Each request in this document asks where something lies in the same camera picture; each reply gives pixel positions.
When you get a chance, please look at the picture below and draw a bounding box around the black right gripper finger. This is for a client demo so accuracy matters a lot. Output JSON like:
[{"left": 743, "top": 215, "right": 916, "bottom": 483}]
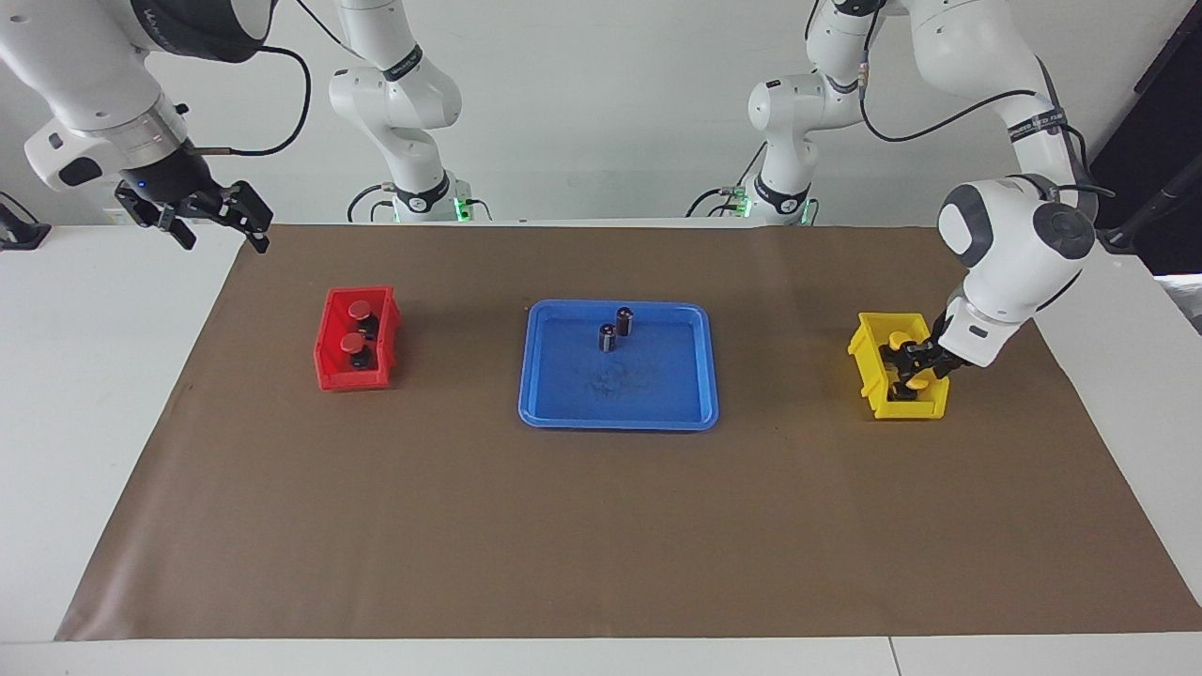
[
  {"left": 114, "top": 183, "right": 199, "bottom": 251},
  {"left": 216, "top": 179, "right": 276, "bottom": 255}
]

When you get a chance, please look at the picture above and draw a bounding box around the yellow plastic bin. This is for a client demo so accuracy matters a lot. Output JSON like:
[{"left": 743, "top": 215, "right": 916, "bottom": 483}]
[{"left": 848, "top": 312, "right": 950, "bottom": 420}]

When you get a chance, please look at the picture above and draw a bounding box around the black stand base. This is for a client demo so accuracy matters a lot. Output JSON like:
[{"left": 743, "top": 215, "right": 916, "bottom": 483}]
[{"left": 0, "top": 192, "right": 53, "bottom": 252}]

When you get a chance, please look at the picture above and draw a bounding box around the red plastic bin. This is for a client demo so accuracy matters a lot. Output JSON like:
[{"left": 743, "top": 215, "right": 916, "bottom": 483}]
[{"left": 313, "top": 286, "right": 403, "bottom": 392}]

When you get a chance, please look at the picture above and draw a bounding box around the black tripod leg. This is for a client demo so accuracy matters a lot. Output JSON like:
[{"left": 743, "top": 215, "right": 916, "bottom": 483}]
[{"left": 1093, "top": 155, "right": 1202, "bottom": 256}]

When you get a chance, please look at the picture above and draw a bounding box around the blue plastic tray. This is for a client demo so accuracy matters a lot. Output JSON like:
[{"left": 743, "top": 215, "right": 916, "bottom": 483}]
[{"left": 518, "top": 300, "right": 720, "bottom": 431}]

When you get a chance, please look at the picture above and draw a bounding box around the brown table mat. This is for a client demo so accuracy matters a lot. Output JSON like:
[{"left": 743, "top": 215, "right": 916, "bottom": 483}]
[{"left": 54, "top": 223, "right": 1202, "bottom": 642}]

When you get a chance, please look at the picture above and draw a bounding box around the black base cable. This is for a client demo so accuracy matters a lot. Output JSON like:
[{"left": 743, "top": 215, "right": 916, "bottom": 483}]
[
  {"left": 685, "top": 153, "right": 766, "bottom": 219},
  {"left": 347, "top": 183, "right": 397, "bottom": 224}
]

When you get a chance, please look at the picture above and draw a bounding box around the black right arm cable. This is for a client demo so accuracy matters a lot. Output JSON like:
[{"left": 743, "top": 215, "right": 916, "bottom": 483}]
[{"left": 183, "top": 0, "right": 353, "bottom": 158}]

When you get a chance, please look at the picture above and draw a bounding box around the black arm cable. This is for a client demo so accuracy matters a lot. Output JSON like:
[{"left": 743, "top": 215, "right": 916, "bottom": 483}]
[
  {"left": 803, "top": 0, "right": 1117, "bottom": 200},
  {"left": 183, "top": 0, "right": 353, "bottom": 158}
]

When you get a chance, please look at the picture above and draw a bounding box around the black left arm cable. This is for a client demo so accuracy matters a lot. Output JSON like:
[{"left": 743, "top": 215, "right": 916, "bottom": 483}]
[{"left": 803, "top": 0, "right": 1117, "bottom": 200}]

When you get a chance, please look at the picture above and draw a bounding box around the black wall panel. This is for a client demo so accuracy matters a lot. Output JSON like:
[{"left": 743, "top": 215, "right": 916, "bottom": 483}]
[{"left": 1080, "top": 0, "right": 1202, "bottom": 275}]

